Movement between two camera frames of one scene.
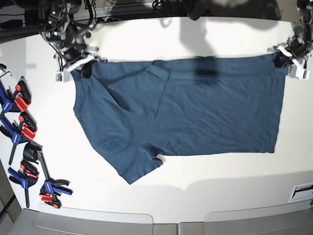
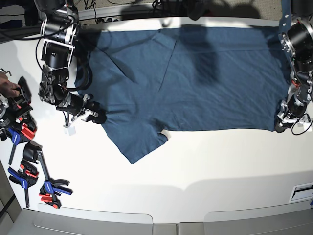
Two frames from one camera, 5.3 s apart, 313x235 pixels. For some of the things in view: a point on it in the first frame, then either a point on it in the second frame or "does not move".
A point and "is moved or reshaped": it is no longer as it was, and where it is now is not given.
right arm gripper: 281,59 -> 293,111
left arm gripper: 74,56 -> 81,107
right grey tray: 294,218 does not move
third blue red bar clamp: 27,176 does not move
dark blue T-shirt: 134,111 is moved or reshaped
